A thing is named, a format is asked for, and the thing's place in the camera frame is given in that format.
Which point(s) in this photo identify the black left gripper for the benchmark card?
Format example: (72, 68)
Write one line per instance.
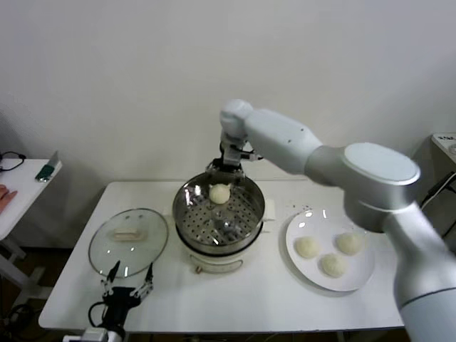
(119, 301)

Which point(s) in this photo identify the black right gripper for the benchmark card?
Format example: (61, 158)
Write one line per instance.
(231, 156)

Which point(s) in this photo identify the white steamed baozi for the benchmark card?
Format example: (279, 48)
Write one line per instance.
(306, 247)
(333, 265)
(349, 244)
(219, 195)

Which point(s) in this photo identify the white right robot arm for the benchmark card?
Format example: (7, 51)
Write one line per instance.
(374, 171)

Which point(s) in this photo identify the stainless steel steamer basket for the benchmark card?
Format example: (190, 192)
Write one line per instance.
(199, 221)

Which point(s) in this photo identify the bare human hand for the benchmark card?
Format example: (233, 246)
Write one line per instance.
(3, 199)

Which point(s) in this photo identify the white electric cooker base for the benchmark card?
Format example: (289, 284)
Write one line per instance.
(213, 261)

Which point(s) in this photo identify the white side table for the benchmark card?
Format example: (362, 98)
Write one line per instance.
(32, 192)

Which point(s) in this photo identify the white round plate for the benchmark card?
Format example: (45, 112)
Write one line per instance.
(310, 274)

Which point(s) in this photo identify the green and grey flat tool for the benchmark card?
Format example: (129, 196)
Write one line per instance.
(44, 172)

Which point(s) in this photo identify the white side cabinet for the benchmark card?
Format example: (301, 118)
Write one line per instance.
(441, 144)

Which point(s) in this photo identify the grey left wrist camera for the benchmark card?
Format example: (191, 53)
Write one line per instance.
(93, 335)

